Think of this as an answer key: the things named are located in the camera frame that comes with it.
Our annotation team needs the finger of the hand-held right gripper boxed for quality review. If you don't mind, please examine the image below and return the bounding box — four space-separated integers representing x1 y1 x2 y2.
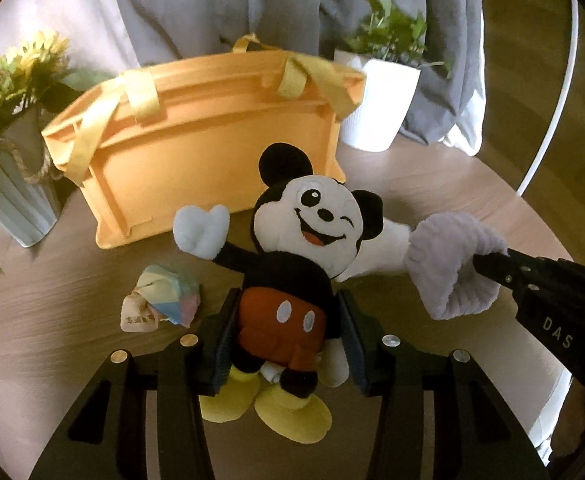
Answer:
473 247 526 293

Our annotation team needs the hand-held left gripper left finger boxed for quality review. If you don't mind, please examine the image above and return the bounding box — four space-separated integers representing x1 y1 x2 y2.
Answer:
27 287 244 480

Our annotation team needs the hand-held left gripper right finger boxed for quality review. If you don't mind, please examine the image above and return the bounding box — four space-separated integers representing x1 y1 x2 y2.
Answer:
337 290 543 480

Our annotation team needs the fluffy purple sock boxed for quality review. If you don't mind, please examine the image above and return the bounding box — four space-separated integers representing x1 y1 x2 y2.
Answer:
337 211 511 321

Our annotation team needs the mouse plush toy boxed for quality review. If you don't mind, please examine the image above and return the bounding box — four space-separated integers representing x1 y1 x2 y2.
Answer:
172 142 386 445

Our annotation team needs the orange crate with yellow handles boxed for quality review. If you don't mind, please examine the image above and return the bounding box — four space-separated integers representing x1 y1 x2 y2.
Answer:
41 34 368 251

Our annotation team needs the pastel folded cloth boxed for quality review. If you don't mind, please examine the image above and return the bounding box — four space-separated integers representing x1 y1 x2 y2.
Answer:
121 263 201 334

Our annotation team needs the white curtain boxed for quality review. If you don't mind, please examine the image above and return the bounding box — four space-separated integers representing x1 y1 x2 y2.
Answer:
0 0 126 78
443 10 488 157

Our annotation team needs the white curved tube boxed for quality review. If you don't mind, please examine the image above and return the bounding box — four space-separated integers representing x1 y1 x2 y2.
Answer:
515 0 581 197

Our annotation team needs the white plant pot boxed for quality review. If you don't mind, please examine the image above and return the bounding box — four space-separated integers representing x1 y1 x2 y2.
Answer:
333 49 422 153

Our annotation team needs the green potted plant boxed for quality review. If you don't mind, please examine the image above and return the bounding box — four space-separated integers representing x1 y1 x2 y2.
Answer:
345 0 454 80

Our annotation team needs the grey ribbed vase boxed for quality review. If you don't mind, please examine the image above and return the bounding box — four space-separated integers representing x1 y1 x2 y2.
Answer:
0 107 66 249

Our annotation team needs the sunflower bouquet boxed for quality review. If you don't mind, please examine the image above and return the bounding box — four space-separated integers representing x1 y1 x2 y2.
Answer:
0 30 116 171

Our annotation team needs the grey curtain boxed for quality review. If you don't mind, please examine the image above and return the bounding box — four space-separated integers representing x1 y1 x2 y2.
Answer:
107 0 483 153

